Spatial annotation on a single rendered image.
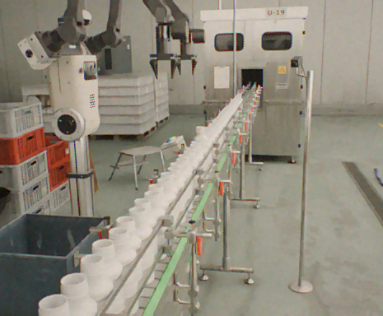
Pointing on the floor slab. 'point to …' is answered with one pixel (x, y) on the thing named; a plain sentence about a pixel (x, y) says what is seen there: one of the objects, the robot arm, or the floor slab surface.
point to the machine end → (259, 71)
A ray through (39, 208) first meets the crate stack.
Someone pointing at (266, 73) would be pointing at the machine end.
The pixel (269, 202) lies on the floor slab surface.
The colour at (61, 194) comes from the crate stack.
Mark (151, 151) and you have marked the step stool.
